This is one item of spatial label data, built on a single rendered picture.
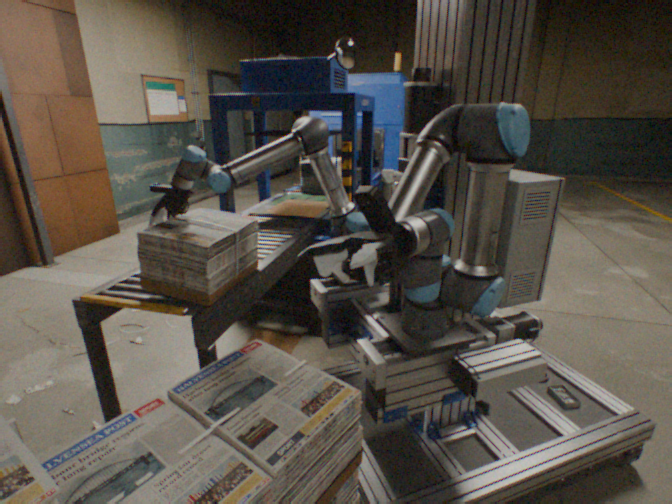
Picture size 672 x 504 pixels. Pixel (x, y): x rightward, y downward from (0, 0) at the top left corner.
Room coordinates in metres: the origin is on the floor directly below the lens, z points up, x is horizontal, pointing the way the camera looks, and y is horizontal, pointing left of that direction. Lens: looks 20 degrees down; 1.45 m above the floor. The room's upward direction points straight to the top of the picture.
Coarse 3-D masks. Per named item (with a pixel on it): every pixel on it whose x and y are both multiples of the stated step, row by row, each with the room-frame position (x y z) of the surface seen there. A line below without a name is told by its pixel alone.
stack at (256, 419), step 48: (192, 384) 0.77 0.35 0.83; (240, 384) 0.77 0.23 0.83; (288, 384) 0.77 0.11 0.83; (336, 384) 0.77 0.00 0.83; (96, 432) 0.62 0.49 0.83; (144, 432) 0.62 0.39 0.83; (192, 432) 0.62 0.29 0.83; (240, 432) 0.62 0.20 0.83; (288, 432) 0.62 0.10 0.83; (336, 432) 0.67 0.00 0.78; (96, 480) 0.51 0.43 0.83; (144, 480) 0.51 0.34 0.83; (192, 480) 0.51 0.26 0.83; (240, 480) 0.51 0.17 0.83; (288, 480) 0.55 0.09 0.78
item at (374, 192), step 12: (360, 192) 0.65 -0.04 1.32; (372, 192) 0.64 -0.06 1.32; (360, 204) 0.66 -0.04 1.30; (372, 204) 0.64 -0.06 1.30; (384, 204) 0.65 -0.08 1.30; (372, 216) 0.66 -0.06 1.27; (384, 216) 0.64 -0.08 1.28; (372, 228) 0.68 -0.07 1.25; (384, 228) 0.66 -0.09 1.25; (396, 228) 0.66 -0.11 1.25; (396, 240) 0.66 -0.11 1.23
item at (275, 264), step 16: (320, 224) 2.38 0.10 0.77; (288, 240) 1.96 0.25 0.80; (304, 240) 2.08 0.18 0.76; (272, 256) 1.72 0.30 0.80; (288, 256) 1.85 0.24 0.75; (256, 272) 1.52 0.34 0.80; (272, 272) 1.66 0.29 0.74; (240, 288) 1.37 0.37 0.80; (256, 288) 1.50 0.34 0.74; (224, 304) 1.25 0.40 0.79; (240, 304) 1.36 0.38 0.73; (192, 320) 1.14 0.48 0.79; (208, 320) 1.15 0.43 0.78; (224, 320) 1.24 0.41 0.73; (208, 336) 1.14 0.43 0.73
